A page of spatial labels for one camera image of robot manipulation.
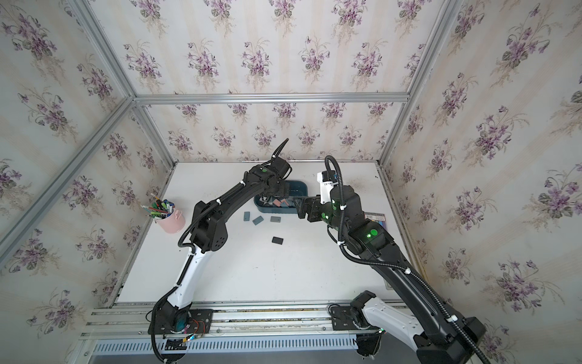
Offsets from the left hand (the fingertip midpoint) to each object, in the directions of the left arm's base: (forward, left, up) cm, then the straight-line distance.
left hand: (277, 192), depth 99 cm
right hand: (-20, -11, +23) cm, 32 cm away
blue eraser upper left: (-9, +14, -7) cm, 18 cm away
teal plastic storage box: (-3, -3, -6) cm, 8 cm away
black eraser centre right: (-19, 0, -8) cm, 21 cm away
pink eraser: (+1, -3, -6) cm, 7 cm away
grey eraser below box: (-10, +1, -8) cm, 12 cm away
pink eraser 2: (-2, +1, -5) cm, 5 cm away
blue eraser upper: (-10, +9, -8) cm, 15 cm away
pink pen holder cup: (-15, +41, -1) cm, 44 cm away
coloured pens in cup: (-10, +47, +2) cm, 48 cm away
